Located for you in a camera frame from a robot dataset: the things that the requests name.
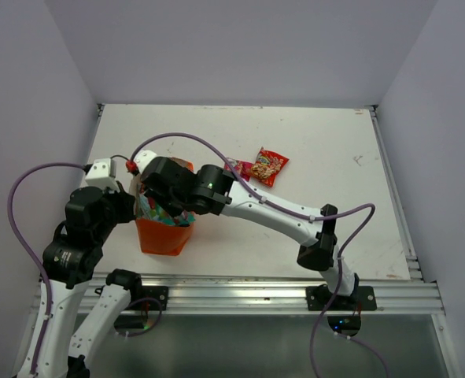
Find teal Fox's candy bag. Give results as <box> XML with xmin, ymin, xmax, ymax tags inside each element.
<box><xmin>136</xmin><ymin>195</ymin><xmax>195</xmax><ymax>227</ymax></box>

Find orange paper bag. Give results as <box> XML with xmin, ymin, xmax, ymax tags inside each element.
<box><xmin>129</xmin><ymin>174</ymin><xmax>196</xmax><ymax>256</ymax></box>

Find red nuts snack packet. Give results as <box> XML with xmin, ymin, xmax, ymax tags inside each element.
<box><xmin>246</xmin><ymin>147</ymin><xmax>290</xmax><ymax>188</ymax></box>

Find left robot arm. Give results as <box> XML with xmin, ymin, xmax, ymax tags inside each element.
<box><xmin>17</xmin><ymin>187</ymin><xmax>135</xmax><ymax>377</ymax></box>

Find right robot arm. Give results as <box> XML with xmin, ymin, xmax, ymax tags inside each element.
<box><xmin>135</xmin><ymin>152</ymin><xmax>359</xmax><ymax>309</ymax></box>

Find pink candy packet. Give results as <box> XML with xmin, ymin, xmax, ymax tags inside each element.
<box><xmin>224</xmin><ymin>157</ymin><xmax>253</xmax><ymax>182</ymax></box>

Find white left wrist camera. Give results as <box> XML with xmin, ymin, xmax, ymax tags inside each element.
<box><xmin>84</xmin><ymin>157</ymin><xmax>116</xmax><ymax>190</ymax></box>

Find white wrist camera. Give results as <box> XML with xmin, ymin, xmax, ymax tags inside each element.
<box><xmin>84</xmin><ymin>157</ymin><xmax>116</xmax><ymax>190</ymax></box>
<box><xmin>125</xmin><ymin>150</ymin><xmax>157</xmax><ymax>176</ymax></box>

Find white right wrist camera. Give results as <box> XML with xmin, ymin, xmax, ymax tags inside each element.
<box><xmin>125</xmin><ymin>150</ymin><xmax>157</xmax><ymax>176</ymax></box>

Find black left base bracket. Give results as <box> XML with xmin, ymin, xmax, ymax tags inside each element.
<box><xmin>129</xmin><ymin>285</ymin><xmax>169</xmax><ymax>312</ymax></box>

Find black base bracket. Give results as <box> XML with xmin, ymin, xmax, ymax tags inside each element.
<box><xmin>129</xmin><ymin>285</ymin><xmax>169</xmax><ymax>312</ymax></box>
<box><xmin>305</xmin><ymin>284</ymin><xmax>378</xmax><ymax>311</ymax></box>

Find aluminium mounting rail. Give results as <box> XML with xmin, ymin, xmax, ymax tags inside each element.
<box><xmin>35</xmin><ymin>275</ymin><xmax>441</xmax><ymax>316</ymax></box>

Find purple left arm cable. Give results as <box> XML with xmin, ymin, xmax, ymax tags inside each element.
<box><xmin>6</xmin><ymin>161</ymin><xmax>91</xmax><ymax>375</ymax></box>

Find black right base bracket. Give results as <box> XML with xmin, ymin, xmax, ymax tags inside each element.
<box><xmin>305</xmin><ymin>284</ymin><xmax>378</xmax><ymax>311</ymax></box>

